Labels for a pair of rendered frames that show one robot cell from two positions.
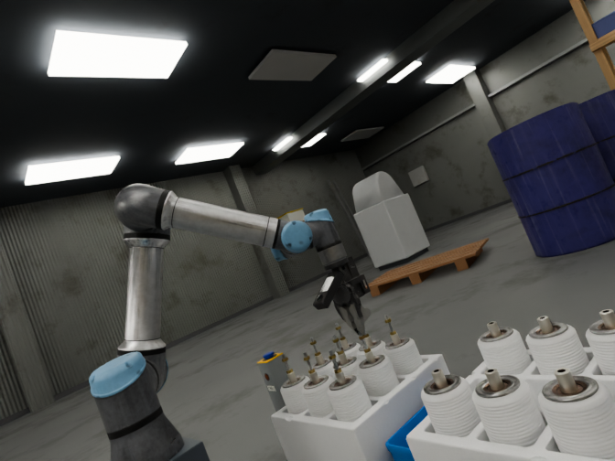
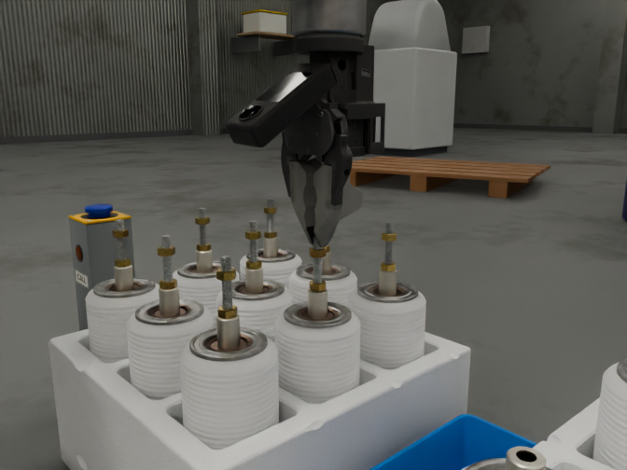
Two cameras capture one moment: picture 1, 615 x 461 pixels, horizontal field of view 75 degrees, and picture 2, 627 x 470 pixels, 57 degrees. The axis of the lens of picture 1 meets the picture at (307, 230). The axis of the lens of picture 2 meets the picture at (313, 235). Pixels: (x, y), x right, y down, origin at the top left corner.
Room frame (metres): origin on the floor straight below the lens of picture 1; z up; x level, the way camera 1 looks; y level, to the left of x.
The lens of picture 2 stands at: (0.52, 0.01, 0.48)
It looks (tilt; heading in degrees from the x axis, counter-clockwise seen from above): 13 degrees down; 357
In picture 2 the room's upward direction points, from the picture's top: straight up
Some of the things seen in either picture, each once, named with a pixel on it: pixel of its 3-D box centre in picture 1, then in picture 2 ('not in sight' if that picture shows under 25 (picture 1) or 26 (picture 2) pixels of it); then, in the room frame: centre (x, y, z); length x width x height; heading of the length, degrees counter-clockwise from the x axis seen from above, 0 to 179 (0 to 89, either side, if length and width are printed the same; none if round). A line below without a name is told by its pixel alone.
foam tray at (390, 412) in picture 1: (365, 414); (257, 406); (1.22, 0.04, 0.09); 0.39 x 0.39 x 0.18; 39
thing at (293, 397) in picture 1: (305, 410); (130, 353); (1.24, 0.21, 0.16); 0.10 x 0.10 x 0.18
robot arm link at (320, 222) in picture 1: (321, 230); not in sight; (1.13, -0.04, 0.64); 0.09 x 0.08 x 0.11; 101
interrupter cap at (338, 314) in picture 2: (372, 361); (317, 314); (1.13, -0.03, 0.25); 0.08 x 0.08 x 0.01
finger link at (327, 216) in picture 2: (363, 316); (341, 203); (1.12, -0.06, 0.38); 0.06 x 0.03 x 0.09; 130
